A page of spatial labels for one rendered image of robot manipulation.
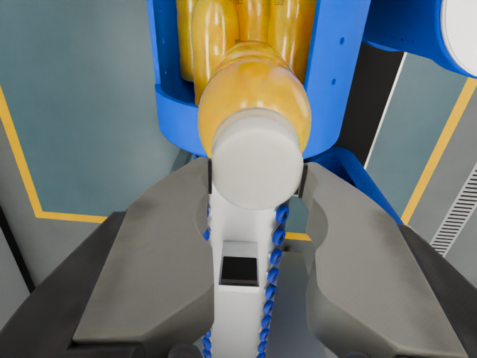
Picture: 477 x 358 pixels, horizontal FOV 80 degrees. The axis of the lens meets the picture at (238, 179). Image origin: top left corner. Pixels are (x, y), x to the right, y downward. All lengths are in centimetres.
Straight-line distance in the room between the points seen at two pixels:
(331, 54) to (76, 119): 168
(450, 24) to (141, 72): 137
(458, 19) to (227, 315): 99
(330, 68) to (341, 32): 4
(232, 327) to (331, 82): 97
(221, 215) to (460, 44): 60
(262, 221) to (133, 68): 115
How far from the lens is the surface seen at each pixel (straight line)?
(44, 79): 191
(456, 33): 60
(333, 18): 34
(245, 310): 109
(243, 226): 81
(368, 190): 125
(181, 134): 37
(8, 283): 273
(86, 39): 174
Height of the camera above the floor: 154
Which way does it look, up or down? 59 degrees down
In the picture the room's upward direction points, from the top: 177 degrees counter-clockwise
